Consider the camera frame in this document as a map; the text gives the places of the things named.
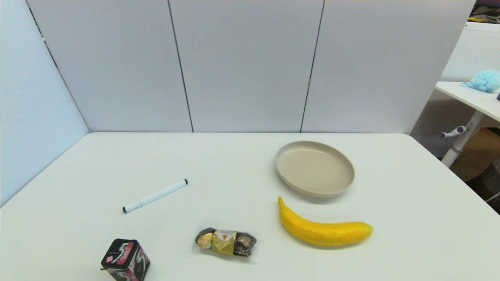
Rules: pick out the beige round plate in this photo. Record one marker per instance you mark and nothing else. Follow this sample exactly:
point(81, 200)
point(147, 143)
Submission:
point(314, 169)

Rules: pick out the white side table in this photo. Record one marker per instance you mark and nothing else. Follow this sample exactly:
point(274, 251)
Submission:
point(478, 102)

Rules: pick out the white marker with black caps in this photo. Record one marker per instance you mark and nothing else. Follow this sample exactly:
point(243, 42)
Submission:
point(155, 195)

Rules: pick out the clear pack of wrapped chocolates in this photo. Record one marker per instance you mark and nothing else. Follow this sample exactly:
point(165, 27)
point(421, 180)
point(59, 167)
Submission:
point(225, 242)

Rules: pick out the white perforated partition panel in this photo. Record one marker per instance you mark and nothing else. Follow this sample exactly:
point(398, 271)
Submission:
point(474, 50)

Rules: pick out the light blue fluffy cloth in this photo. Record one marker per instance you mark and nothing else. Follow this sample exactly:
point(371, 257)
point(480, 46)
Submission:
point(485, 81)

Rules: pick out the brown cardboard box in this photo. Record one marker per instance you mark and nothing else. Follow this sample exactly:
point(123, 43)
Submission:
point(477, 153)

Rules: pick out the black pink gum box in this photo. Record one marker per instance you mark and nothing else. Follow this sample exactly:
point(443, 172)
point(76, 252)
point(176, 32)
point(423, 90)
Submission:
point(124, 259)

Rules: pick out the yellow banana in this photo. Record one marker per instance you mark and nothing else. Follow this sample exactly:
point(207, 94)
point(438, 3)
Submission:
point(320, 232)

